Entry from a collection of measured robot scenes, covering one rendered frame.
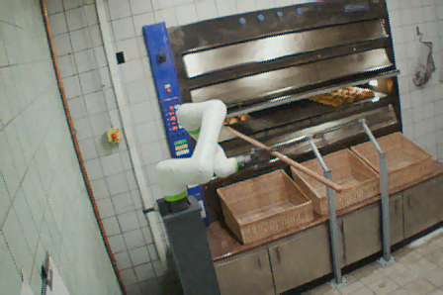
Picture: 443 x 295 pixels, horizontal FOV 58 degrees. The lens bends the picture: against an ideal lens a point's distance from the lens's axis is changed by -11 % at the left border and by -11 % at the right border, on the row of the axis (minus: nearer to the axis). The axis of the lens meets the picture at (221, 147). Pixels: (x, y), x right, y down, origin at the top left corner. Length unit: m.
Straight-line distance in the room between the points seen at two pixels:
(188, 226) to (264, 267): 1.06
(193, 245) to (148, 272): 1.31
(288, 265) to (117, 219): 1.30
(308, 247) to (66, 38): 2.26
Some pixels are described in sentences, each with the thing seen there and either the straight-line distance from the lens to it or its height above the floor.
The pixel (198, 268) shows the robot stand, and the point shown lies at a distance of 2.37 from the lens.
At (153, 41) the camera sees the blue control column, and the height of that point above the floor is 2.03.
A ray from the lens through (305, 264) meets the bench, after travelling 3.32.
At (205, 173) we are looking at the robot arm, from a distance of 2.11.
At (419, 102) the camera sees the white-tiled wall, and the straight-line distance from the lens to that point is 4.28.
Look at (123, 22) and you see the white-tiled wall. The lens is 3.13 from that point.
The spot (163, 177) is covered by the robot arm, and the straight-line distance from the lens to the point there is 2.19.
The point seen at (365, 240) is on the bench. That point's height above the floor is 0.27.
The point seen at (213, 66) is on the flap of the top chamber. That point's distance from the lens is 3.23.
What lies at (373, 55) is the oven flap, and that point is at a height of 1.57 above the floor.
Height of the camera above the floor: 2.06
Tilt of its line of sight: 16 degrees down
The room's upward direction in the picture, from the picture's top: 12 degrees counter-clockwise
